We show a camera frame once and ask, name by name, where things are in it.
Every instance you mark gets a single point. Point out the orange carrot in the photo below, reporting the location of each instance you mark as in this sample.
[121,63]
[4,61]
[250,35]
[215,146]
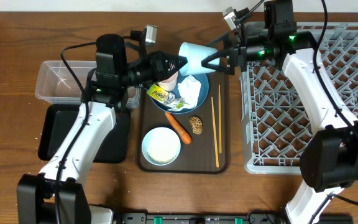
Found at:
[183,134]

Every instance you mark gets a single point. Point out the yellow foil snack wrapper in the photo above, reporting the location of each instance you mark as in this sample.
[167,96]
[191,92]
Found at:
[168,99]

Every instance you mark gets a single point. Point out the light blue plastic cup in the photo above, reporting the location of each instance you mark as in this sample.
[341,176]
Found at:
[195,54]

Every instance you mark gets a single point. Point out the clear plastic bin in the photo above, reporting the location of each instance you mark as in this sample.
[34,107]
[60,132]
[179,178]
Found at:
[56,85]

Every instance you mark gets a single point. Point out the wooden chopstick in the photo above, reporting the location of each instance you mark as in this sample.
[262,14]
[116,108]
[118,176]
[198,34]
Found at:
[214,133]
[219,119]

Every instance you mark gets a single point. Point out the grey dishwasher rack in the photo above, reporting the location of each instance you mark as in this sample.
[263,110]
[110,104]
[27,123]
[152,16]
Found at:
[275,127]

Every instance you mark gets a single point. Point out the brown walnut cookie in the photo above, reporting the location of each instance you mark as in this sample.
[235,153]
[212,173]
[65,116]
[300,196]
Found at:
[196,124]

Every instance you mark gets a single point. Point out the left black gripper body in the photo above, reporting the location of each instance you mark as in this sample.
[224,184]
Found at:
[147,73]

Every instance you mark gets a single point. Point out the right wooden chopstick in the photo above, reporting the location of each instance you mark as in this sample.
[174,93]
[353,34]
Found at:
[219,119]

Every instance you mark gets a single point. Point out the left wooden chopstick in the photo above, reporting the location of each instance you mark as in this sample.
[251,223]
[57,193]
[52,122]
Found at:
[214,133]

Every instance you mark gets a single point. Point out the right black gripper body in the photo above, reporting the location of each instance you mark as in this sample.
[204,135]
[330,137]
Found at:
[256,51]

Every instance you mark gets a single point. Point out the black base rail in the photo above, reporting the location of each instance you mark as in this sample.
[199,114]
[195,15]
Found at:
[143,218]

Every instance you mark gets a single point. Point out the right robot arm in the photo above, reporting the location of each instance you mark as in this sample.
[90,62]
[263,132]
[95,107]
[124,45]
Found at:
[329,164]

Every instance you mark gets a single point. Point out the brown serving tray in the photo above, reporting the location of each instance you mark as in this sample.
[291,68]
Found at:
[197,157]

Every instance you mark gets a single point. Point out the crumpled white napkin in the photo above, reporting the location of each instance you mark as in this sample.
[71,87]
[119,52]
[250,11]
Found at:
[189,90]

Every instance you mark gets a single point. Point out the black plastic bin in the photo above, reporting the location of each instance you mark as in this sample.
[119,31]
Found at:
[60,118]

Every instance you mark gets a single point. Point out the light blue bowl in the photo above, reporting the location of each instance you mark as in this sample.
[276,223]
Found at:
[161,146]

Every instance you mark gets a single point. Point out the pink plastic cup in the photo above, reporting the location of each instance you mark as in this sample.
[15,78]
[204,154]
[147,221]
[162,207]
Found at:
[170,83]

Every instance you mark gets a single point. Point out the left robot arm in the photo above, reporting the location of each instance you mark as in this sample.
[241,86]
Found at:
[56,194]

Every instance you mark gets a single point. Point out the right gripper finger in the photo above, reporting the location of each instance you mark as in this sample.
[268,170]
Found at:
[228,39]
[212,62]

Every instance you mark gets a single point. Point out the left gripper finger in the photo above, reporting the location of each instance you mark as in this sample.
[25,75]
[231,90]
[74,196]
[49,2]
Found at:
[174,62]
[166,74]

